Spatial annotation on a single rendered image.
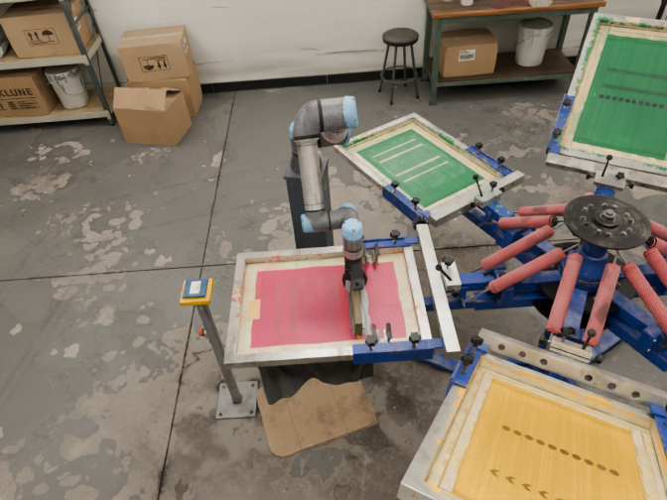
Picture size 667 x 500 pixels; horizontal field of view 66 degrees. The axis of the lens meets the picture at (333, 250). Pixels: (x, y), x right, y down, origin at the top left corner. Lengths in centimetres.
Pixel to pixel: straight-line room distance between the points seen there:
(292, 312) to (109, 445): 145
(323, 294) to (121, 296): 195
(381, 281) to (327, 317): 30
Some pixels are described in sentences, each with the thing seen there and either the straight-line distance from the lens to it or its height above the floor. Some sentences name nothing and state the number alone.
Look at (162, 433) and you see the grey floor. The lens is 311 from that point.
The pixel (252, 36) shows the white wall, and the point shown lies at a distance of 561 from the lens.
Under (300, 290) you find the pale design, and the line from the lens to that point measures 221.
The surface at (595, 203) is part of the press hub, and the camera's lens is 220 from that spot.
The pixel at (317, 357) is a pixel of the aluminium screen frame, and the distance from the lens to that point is 196.
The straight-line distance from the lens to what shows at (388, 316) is 210.
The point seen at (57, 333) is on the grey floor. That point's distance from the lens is 381.
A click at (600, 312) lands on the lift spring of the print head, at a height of 117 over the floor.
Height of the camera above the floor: 262
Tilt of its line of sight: 45 degrees down
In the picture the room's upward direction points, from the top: 5 degrees counter-clockwise
